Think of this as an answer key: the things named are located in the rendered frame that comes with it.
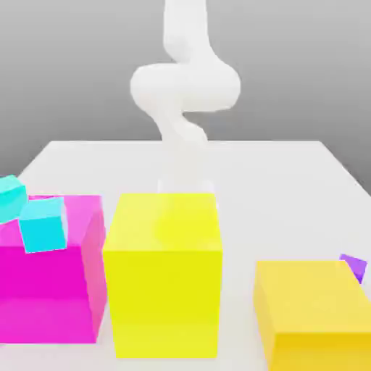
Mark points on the large yellow box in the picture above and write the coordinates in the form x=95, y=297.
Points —
x=162, y=275

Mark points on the small turquoise cube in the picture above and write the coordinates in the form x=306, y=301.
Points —
x=10, y=197

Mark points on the large magenta box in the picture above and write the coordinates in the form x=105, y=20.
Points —
x=49, y=289

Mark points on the small cyan cube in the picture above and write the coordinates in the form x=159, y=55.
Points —
x=43, y=229

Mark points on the small purple cube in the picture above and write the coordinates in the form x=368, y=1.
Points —
x=356, y=265

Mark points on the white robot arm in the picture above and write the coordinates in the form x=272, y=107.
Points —
x=185, y=84

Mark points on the large orange-yellow box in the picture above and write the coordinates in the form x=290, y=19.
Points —
x=316, y=313

